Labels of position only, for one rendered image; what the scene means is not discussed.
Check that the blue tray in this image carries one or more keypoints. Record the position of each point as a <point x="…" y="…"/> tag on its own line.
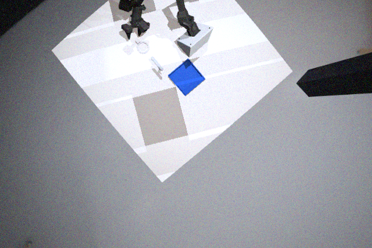
<point x="186" y="77"/>

